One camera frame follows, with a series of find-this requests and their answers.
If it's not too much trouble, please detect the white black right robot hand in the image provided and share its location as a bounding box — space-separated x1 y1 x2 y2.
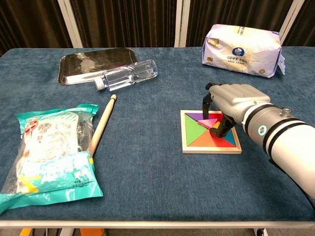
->
202 83 271 138

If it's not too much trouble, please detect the pink triangle piece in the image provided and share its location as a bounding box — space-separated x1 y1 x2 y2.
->
197 118 220 130

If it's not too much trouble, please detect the white tissue pack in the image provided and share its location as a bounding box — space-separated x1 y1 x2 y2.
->
201 24 286 79

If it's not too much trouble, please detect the wooden tangram puzzle board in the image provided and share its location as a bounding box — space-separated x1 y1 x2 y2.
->
180 110 242 155

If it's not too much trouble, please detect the dark brown curtain panel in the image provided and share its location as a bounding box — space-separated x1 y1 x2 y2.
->
70 0 178 49
186 0 295 47
0 0 73 57
290 0 315 47

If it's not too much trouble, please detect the clear plastic water bottle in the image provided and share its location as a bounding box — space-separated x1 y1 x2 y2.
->
94 59 158 91

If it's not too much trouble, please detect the blue table cloth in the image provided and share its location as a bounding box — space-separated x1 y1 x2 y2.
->
0 46 315 222

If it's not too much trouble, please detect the wooden drumstick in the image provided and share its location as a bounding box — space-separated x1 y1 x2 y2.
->
86 94 117 158

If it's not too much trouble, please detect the stainless steel tray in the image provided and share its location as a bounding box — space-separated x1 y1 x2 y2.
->
57 47 137 86

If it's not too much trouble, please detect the teal snack bag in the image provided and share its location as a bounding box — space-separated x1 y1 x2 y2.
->
0 103 104 214

